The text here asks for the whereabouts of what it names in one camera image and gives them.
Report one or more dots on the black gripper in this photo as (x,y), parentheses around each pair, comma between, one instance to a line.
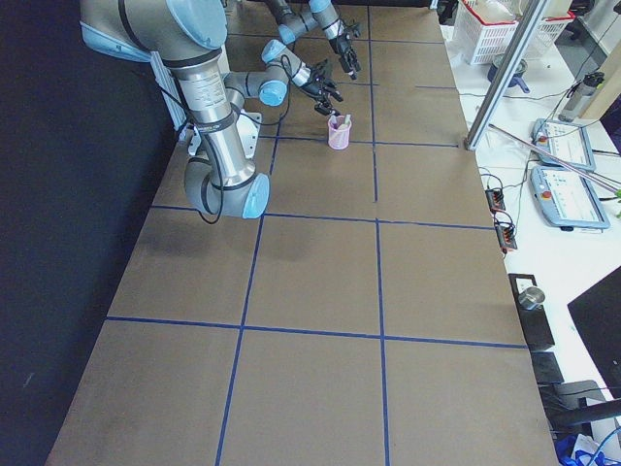
(315,85)
(342,47)

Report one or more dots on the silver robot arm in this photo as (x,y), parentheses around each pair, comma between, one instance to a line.
(324,15)
(189,36)

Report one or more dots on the pink mesh pen holder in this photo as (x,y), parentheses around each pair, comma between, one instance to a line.
(339,140)

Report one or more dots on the white plastic basket red rim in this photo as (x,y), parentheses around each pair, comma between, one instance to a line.
(481,38)

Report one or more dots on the grey water bottle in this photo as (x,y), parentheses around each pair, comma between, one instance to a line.
(580,96)

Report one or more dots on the far teach pendant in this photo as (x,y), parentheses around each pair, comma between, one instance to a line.
(566,141)

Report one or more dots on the teach pendant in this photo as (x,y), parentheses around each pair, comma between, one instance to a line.
(566,200)
(566,141)

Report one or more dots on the near teach pendant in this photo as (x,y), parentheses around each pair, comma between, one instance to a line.
(566,200)

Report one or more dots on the small metal cup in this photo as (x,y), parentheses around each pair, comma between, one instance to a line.
(530,298)

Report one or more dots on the black monitor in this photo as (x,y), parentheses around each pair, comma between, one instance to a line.
(596,316)

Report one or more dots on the aluminium frame post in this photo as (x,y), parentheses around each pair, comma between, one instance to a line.
(520,41)

